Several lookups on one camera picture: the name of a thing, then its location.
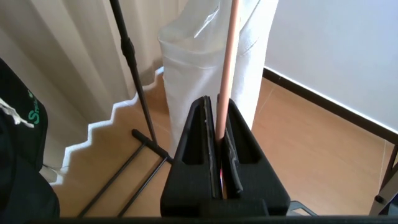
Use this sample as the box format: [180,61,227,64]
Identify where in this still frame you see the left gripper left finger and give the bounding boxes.
[160,95,222,217]

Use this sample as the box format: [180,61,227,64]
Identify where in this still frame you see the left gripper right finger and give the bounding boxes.
[220,98,292,217]

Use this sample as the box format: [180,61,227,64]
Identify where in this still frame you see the white garment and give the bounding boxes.
[157,0,280,156]

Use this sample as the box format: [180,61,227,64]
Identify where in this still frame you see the pink clothes hanger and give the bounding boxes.
[215,0,241,200]

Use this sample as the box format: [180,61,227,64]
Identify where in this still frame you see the black shorts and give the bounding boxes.
[0,57,60,218]

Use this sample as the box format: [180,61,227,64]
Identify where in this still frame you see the black clothes rack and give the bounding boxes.
[77,0,174,218]

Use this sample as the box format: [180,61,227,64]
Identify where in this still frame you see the beige curtain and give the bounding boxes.
[0,0,189,184]

